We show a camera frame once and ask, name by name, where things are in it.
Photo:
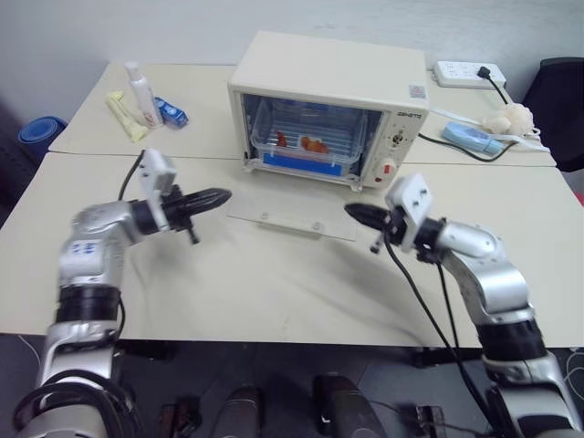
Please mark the light blue tube pack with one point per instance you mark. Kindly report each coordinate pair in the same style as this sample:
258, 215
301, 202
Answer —
470, 137

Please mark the clear plastic food container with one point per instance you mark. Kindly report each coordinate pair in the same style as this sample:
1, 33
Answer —
356, 137

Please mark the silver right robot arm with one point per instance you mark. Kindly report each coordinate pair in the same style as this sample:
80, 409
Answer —
479, 242

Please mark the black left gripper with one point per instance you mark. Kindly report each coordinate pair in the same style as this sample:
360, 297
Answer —
175, 210

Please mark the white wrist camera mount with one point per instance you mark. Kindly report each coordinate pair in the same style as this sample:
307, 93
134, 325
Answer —
410, 196
157, 173

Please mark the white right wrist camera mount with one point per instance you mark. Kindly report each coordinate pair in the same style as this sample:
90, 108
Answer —
410, 196

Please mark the red food piece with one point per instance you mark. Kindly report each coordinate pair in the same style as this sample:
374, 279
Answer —
282, 139

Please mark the white bottle with red print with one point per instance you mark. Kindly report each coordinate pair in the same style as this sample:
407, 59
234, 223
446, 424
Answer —
143, 96

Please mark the cream mesh bath sponge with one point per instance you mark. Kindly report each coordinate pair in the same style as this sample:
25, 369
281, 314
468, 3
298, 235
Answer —
513, 117

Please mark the white power strip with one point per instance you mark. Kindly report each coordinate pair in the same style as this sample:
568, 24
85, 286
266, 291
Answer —
456, 73

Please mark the dark bag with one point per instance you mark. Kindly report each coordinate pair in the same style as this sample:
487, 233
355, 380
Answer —
13, 155

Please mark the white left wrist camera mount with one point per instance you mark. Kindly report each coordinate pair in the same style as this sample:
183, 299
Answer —
157, 173

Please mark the black table frame bar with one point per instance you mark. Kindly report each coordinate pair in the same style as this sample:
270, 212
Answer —
445, 358

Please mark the orange food piece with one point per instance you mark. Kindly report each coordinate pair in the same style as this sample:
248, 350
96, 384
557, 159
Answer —
312, 143

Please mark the dark rounded shape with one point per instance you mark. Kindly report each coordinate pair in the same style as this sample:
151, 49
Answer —
239, 413
342, 406

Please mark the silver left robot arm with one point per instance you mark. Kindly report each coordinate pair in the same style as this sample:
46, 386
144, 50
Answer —
96, 255

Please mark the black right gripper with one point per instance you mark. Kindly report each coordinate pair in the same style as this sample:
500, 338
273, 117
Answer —
394, 226

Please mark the red oven switch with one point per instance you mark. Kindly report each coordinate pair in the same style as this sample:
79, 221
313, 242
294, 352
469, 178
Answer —
388, 168

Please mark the pale yellow tube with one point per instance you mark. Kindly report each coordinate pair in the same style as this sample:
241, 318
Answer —
125, 116

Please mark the small blue carton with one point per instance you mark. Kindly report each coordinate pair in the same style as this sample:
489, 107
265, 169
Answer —
172, 113

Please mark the cream toaster oven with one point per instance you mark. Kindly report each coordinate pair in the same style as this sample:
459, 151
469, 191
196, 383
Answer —
328, 73

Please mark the black chair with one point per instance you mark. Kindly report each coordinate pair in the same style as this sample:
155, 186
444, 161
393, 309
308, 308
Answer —
559, 114

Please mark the oven dial knob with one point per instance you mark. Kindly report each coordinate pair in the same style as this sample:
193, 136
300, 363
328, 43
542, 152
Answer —
398, 138

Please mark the clear glass oven door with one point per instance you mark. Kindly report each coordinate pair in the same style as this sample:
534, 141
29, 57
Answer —
296, 207

